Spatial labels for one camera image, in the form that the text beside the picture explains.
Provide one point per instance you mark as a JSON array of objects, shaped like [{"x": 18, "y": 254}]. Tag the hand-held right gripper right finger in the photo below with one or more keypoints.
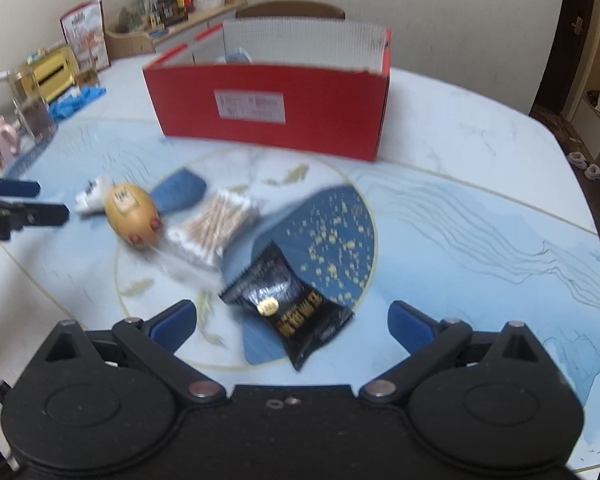
[{"x": 412, "y": 325}]

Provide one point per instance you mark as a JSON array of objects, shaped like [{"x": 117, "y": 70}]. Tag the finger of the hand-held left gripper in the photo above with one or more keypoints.
[
  {"x": 17, "y": 188},
  {"x": 45, "y": 215}
]

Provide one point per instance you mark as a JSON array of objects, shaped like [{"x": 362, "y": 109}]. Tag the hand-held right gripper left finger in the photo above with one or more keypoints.
[{"x": 172, "y": 322}]

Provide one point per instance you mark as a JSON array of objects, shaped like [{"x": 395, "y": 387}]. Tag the small white packet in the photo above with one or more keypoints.
[{"x": 92, "y": 195}]

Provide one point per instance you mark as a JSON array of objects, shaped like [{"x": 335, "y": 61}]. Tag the black snack packet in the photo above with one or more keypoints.
[{"x": 287, "y": 305}]

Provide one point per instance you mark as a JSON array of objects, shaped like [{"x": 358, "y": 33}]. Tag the red and white cardboard box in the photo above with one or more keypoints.
[{"x": 280, "y": 100}]

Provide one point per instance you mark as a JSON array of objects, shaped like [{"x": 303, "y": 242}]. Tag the blue and white packet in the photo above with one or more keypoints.
[{"x": 236, "y": 56}]

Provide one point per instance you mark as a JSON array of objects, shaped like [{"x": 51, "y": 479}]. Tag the pink mug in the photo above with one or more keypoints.
[{"x": 0, "y": 142}]

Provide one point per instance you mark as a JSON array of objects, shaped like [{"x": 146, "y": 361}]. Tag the glass jar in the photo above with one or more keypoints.
[{"x": 35, "y": 120}]

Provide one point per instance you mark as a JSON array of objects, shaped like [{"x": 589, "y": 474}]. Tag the yellow pig toy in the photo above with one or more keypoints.
[{"x": 130, "y": 215}]

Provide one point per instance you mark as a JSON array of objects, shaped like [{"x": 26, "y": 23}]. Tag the pack of cotton swabs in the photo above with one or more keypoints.
[{"x": 215, "y": 227}]

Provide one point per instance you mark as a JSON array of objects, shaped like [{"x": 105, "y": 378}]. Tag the yellow tissue box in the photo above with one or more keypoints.
[{"x": 50, "y": 72}]

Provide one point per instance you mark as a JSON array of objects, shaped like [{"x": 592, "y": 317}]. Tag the red white carton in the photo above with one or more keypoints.
[{"x": 85, "y": 35}]

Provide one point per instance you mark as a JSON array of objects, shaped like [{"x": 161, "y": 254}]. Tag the brown wooden chair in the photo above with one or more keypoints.
[{"x": 290, "y": 10}]

